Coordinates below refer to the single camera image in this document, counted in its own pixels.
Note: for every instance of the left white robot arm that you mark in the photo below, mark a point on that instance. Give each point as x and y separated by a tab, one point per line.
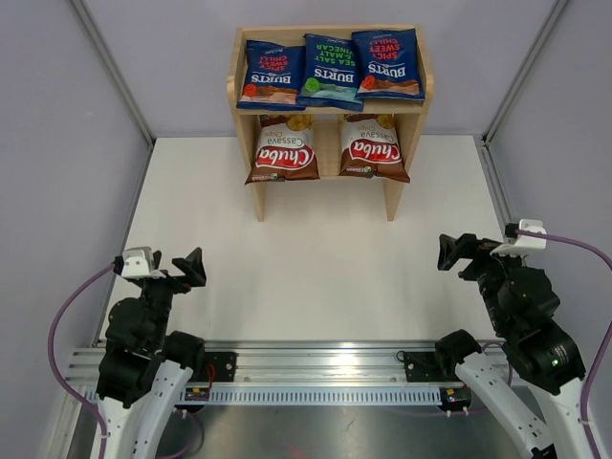
144	367

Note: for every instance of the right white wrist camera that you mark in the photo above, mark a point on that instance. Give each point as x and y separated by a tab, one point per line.
523	238

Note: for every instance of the blue Burts sea salt bag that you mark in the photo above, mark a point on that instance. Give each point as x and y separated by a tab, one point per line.
331	74

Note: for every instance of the aluminium mounting rail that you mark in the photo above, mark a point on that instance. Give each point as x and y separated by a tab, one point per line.
315	363

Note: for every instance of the blue Burts spicy chilli bag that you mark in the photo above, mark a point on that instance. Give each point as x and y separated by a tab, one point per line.
388	64

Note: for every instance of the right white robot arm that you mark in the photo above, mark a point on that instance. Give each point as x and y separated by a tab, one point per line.
520	302

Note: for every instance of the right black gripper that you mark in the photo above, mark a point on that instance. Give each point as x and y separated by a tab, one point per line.
452	249

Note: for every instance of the wooden two-tier shelf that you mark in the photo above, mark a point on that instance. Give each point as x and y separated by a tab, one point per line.
409	116

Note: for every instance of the white slotted cable duct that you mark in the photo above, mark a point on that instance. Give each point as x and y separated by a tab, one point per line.
312	396

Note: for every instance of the Chuba cassava chips bag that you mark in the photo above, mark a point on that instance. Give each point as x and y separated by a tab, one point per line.
285	150
370	148

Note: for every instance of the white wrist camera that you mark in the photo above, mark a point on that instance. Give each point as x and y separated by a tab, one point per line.
523	238
138	263

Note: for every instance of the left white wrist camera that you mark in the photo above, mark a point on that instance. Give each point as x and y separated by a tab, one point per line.
138	263

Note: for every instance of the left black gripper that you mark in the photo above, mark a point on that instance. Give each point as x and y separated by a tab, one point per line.
194	273

